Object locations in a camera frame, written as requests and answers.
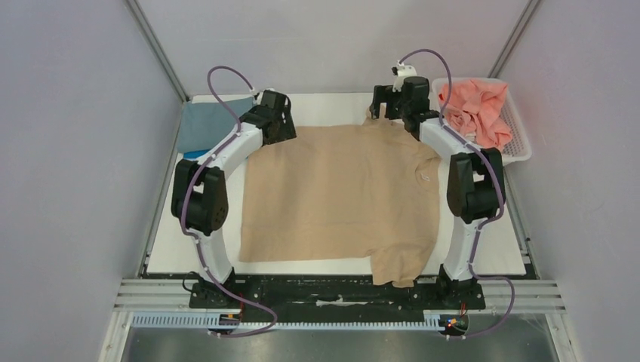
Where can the pink t shirt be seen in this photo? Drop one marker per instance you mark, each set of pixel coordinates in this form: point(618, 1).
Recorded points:
point(474, 110)

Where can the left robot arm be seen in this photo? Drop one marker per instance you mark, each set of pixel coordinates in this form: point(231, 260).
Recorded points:
point(200, 200)

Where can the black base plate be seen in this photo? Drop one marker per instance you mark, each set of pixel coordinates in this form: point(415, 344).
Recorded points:
point(331, 298)

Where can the left corner aluminium post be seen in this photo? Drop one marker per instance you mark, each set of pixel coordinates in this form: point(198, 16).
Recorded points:
point(140, 18)

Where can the grey-blue folded t shirt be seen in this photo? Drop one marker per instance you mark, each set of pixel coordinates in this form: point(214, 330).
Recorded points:
point(204, 125)

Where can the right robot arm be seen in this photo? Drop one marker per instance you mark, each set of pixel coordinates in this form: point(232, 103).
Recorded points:
point(475, 190)

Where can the white plastic basket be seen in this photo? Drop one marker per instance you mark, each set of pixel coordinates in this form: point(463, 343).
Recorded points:
point(519, 149)

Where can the beige t shirt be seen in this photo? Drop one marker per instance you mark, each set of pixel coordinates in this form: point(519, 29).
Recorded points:
point(345, 191)

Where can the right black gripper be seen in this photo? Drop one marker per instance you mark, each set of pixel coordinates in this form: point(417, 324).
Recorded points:
point(379, 103)

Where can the corner aluminium post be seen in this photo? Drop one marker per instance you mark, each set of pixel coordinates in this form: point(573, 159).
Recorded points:
point(140, 18)
point(514, 37)

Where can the white cable duct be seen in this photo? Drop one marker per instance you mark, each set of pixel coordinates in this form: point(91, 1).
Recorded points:
point(209, 320)

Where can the right corner aluminium post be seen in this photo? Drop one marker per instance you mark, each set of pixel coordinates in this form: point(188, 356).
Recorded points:
point(514, 37)

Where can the bright blue folded t shirt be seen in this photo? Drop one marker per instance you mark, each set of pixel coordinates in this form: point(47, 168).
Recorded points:
point(194, 154)

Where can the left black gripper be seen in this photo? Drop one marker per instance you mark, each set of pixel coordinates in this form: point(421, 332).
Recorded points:
point(287, 128)

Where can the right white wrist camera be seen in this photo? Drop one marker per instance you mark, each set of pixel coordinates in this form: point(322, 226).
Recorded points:
point(401, 72)

